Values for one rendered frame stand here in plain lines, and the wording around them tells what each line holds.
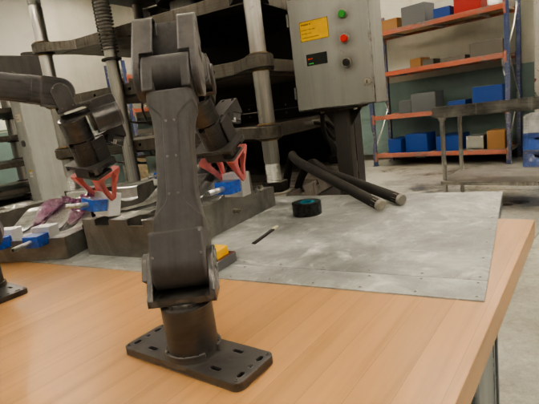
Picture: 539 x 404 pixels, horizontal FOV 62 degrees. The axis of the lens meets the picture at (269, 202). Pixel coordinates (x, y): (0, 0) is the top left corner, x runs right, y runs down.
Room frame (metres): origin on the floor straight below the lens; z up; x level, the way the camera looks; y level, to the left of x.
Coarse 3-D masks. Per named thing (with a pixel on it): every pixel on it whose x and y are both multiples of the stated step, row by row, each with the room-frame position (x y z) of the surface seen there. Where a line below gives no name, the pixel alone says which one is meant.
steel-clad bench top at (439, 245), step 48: (480, 192) 1.18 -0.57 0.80; (240, 240) 1.01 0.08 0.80; (288, 240) 0.96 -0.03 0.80; (336, 240) 0.91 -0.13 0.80; (384, 240) 0.87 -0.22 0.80; (432, 240) 0.83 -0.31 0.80; (480, 240) 0.80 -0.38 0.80; (336, 288) 0.67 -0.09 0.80; (384, 288) 0.64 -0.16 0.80; (432, 288) 0.62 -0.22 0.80; (480, 288) 0.60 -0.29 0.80
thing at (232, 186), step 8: (224, 176) 1.01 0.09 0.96; (232, 176) 1.00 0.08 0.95; (248, 176) 1.02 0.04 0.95; (216, 184) 0.97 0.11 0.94; (224, 184) 0.96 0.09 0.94; (232, 184) 0.96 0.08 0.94; (240, 184) 0.99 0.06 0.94; (248, 184) 1.01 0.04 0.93; (208, 192) 0.93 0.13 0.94; (216, 192) 0.93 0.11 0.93; (224, 192) 0.96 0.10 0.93; (232, 192) 0.96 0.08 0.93; (240, 192) 0.99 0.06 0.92; (248, 192) 1.01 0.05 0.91
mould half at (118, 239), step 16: (256, 192) 1.29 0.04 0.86; (272, 192) 1.35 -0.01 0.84; (128, 208) 1.15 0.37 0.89; (144, 208) 1.12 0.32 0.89; (208, 208) 1.07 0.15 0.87; (224, 208) 1.13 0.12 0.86; (240, 208) 1.19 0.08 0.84; (256, 208) 1.26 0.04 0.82; (112, 224) 1.01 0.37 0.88; (144, 224) 0.96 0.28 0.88; (224, 224) 1.12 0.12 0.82; (96, 240) 1.05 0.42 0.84; (112, 240) 1.02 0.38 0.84; (128, 240) 0.99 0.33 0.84; (144, 240) 0.96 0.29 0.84; (128, 256) 1.00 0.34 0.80
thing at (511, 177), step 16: (432, 112) 4.05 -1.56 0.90; (448, 112) 3.96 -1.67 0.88; (464, 112) 3.88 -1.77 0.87; (480, 112) 3.80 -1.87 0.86; (496, 112) 3.72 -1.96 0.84; (448, 176) 4.22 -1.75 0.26; (464, 176) 4.14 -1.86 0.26; (480, 176) 4.05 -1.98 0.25; (496, 176) 3.97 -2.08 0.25; (512, 176) 3.89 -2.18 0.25; (528, 176) 3.81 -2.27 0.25
